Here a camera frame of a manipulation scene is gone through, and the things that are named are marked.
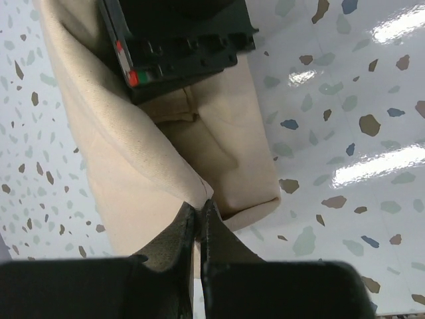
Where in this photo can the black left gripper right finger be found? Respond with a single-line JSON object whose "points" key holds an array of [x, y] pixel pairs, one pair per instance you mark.
{"points": [[237, 283]]}

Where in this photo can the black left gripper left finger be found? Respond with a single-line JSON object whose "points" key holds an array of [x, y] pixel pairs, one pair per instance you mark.
{"points": [[155, 282]]}

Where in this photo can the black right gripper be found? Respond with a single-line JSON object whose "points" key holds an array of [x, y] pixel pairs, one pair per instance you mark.
{"points": [[163, 46]]}

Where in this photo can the beige wooden board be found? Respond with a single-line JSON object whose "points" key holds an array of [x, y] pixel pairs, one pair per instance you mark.
{"points": [[205, 141]]}

